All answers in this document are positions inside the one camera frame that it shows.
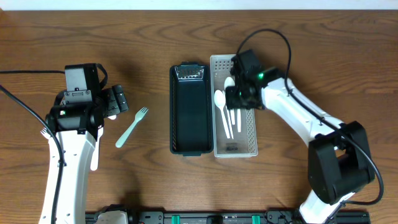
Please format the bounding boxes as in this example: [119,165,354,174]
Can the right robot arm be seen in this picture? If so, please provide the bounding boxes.
[226,66,380,223]

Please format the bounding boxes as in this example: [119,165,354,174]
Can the right black cable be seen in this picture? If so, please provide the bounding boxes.
[235,28,385,207]

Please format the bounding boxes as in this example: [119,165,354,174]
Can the clear plastic basket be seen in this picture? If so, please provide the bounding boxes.
[210,54,258,158]

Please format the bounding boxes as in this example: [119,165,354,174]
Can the black cable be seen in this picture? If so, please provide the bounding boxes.
[0,70,67,224]
[235,28,385,207]

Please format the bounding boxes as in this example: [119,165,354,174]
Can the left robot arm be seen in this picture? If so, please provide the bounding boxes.
[39,85,129,223]

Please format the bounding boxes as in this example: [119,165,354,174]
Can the white spoon crossing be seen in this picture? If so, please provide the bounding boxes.
[236,109,242,133]

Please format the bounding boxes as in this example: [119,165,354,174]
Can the white spoon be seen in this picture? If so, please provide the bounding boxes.
[108,115,117,120]
[214,90,231,139]
[224,77,235,125]

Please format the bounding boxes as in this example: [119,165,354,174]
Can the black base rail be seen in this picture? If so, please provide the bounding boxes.
[85,203,371,224]

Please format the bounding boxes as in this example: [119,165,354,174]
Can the black plastic basket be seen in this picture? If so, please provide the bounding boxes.
[170,62,214,157]

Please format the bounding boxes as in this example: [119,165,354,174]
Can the mint green plastic fork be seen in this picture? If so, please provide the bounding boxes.
[115,107,149,148]

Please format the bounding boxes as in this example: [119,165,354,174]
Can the left black cable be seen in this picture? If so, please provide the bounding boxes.
[0,70,67,224]

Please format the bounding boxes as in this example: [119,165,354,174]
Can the white fork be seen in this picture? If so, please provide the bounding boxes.
[90,127,104,171]
[40,128,51,140]

